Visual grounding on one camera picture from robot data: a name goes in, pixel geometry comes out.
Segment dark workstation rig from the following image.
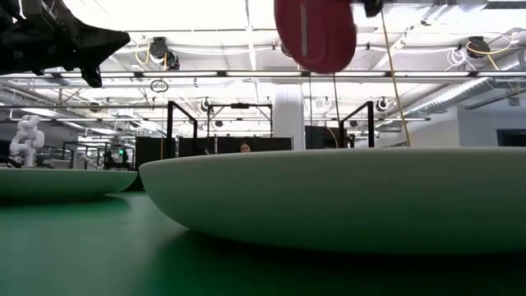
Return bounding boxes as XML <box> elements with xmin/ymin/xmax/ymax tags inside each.
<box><xmin>61</xmin><ymin>141</ymin><xmax>136</xmax><ymax>171</ymax></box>

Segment long ceiling light strip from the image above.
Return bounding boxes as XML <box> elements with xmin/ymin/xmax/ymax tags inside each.
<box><xmin>0</xmin><ymin>70</ymin><xmax>526</xmax><ymax>80</ymax></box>

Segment green table mat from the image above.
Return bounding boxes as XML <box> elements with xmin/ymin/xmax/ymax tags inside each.
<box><xmin>0</xmin><ymin>189</ymin><xmax>526</xmax><ymax>296</ymax></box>

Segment black metal rig frame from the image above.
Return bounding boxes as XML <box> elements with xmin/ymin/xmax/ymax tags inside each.
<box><xmin>206</xmin><ymin>103</ymin><xmax>274</xmax><ymax>137</ymax></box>

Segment yellow cable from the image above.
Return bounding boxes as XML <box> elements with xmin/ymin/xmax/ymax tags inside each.
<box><xmin>380</xmin><ymin>10</ymin><xmax>412</xmax><ymax>147</ymax></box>

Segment dark wall window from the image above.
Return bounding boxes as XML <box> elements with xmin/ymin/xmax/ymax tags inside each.
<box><xmin>496</xmin><ymin>128</ymin><xmax>526</xmax><ymax>148</ymax></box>

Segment black partition panels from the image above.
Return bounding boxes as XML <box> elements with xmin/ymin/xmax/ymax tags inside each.
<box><xmin>135</xmin><ymin>136</ymin><xmax>293</xmax><ymax>160</ymax></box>

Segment black monitor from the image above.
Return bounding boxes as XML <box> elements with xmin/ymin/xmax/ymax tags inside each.
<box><xmin>304</xmin><ymin>125</ymin><xmax>348</xmax><ymax>150</ymax></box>

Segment white plate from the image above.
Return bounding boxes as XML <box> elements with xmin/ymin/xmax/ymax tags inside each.
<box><xmin>138</xmin><ymin>147</ymin><xmax>526</xmax><ymax>255</ymax></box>

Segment long black cable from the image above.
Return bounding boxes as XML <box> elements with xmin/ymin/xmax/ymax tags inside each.
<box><xmin>330</xmin><ymin>72</ymin><xmax>343</xmax><ymax>125</ymax></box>

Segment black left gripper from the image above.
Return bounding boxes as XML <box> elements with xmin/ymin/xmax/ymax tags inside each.
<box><xmin>0</xmin><ymin>0</ymin><xmax>132</xmax><ymax>88</ymax></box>

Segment silver air duct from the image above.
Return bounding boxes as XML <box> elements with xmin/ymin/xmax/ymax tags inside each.
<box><xmin>404</xmin><ymin>49</ymin><xmax>526</xmax><ymax>117</ymax></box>

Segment light green plate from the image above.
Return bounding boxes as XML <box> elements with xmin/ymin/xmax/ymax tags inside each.
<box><xmin>0</xmin><ymin>167</ymin><xmax>138</xmax><ymax>203</ymax></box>

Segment white square pillar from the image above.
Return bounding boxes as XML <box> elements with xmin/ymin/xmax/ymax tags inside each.
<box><xmin>273</xmin><ymin>84</ymin><xmax>306</xmax><ymax>151</ymax></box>

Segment red plate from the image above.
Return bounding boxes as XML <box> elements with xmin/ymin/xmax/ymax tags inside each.
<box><xmin>274</xmin><ymin>0</ymin><xmax>358</xmax><ymax>75</ymax></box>

